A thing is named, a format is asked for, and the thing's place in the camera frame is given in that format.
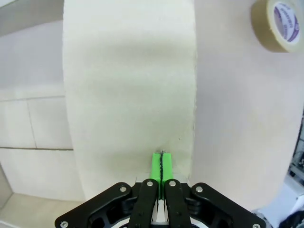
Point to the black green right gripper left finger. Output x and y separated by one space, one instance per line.
145 204

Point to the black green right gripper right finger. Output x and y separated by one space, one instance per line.
174 204

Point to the brown packing tape roll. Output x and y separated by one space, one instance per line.
263 28

